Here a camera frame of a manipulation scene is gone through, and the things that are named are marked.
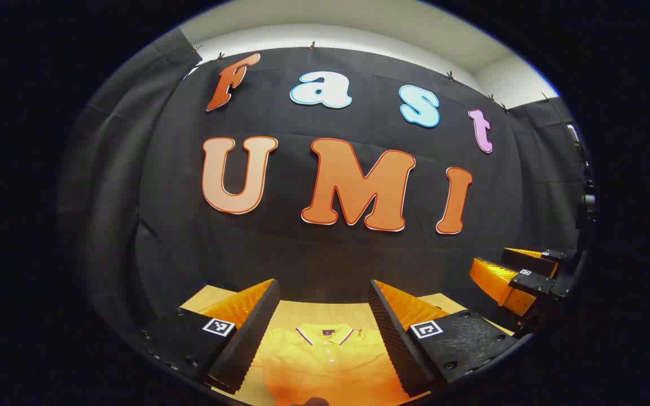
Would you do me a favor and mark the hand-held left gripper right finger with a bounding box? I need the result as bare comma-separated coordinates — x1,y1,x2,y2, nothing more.
367,279,519,398

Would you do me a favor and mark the dark grey side curtain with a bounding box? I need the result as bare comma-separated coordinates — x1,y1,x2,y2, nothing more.
508,99,591,254
57,28,204,350

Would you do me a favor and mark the dark equipment stand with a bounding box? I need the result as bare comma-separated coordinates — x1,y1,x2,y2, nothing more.
565,121,598,232

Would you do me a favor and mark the orange T-shirt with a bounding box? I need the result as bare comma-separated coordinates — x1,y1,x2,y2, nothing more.
252,323,410,406

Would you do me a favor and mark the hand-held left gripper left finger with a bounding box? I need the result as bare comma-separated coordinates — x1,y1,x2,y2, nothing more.
133,278,281,395

